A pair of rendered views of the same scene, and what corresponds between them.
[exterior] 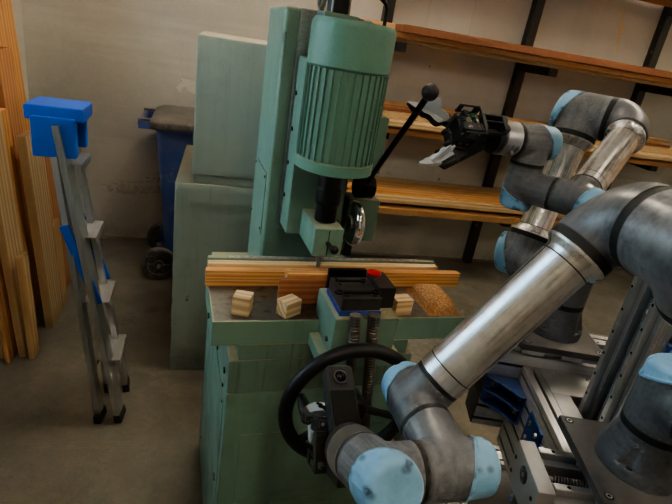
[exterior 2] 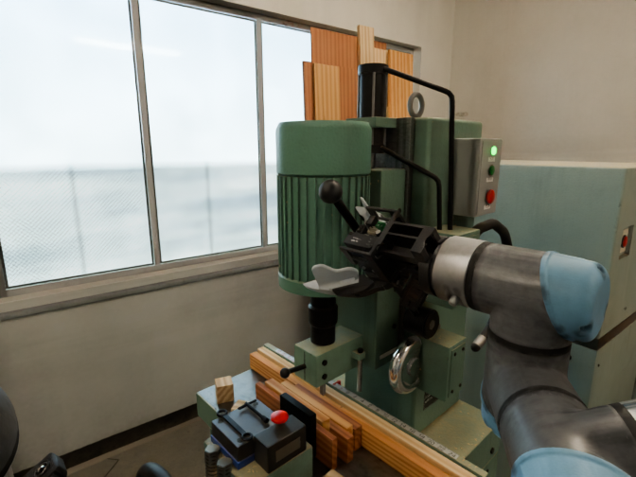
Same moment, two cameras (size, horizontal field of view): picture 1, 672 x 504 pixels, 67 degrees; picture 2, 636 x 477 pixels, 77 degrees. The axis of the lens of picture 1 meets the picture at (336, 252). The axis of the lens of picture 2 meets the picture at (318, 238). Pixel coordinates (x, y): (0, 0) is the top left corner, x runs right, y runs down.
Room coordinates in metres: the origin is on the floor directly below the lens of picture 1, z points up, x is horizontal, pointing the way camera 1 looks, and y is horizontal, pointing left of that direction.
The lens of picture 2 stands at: (0.83, -0.66, 1.46)
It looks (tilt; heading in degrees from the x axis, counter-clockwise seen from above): 13 degrees down; 67
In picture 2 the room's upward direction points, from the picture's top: straight up
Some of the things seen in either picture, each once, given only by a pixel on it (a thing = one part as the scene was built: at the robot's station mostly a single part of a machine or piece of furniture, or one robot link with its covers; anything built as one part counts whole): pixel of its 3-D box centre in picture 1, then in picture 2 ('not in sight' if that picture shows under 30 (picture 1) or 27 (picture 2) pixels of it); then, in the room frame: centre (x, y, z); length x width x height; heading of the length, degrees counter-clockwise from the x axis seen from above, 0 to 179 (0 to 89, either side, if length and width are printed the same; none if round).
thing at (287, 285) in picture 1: (328, 290); (291, 421); (1.05, 0.00, 0.93); 0.24 x 0.01 x 0.06; 110
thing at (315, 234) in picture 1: (320, 234); (330, 358); (1.15, 0.04, 1.03); 0.14 x 0.07 x 0.09; 20
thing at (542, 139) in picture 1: (533, 142); (535, 291); (1.17, -0.40, 1.32); 0.11 x 0.08 x 0.09; 110
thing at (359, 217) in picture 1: (353, 223); (409, 364); (1.30, -0.03, 1.02); 0.12 x 0.03 x 0.12; 20
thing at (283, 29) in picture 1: (301, 153); (407, 271); (1.41, 0.14, 1.16); 0.22 x 0.22 x 0.72; 20
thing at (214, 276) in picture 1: (341, 277); (345, 421); (1.16, -0.02, 0.92); 0.67 x 0.02 x 0.04; 110
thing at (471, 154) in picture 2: not in sight; (475, 176); (1.48, 0.02, 1.40); 0.10 x 0.06 x 0.16; 20
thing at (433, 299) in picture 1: (434, 294); not in sight; (1.15, -0.26, 0.92); 0.14 x 0.09 x 0.04; 20
